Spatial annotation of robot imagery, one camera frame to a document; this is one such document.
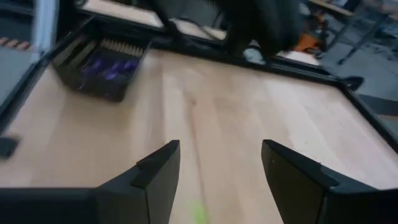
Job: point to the black plastic basket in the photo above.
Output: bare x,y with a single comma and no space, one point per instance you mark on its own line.
71,74

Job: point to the green spider toy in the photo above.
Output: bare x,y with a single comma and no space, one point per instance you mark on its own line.
199,213

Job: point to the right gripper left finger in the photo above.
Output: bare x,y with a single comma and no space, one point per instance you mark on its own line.
93,205

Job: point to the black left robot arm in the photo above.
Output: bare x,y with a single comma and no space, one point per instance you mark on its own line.
264,18

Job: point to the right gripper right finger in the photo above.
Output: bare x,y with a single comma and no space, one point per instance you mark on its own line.
326,205

